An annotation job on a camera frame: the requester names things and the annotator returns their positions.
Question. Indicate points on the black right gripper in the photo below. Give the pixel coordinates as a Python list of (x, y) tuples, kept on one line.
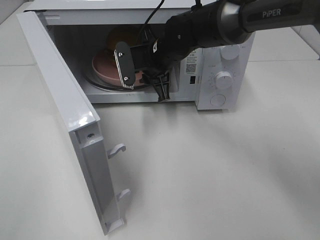
[(183, 33)]

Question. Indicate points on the burger with lettuce and cheese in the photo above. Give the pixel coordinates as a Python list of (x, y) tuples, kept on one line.
[(129, 34)]

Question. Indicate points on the round white door button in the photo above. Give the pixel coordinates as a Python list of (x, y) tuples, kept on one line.
[(218, 100)]

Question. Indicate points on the pink round plate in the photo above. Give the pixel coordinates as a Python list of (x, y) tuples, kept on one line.
[(104, 66)]

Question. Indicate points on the white microwave door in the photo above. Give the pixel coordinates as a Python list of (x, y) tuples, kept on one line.
[(79, 121)]

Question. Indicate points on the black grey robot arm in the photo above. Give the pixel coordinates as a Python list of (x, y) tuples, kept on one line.
[(238, 19)]

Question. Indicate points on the warning label sticker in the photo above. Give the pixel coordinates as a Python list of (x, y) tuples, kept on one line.
[(191, 63)]

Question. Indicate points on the white microwave oven body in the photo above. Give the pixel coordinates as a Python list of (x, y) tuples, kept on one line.
[(79, 30)]

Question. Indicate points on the lower white timer knob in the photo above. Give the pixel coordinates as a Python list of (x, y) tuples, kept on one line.
[(223, 80)]

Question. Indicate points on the upper white power knob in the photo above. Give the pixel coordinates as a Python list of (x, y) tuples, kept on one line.
[(230, 52)]

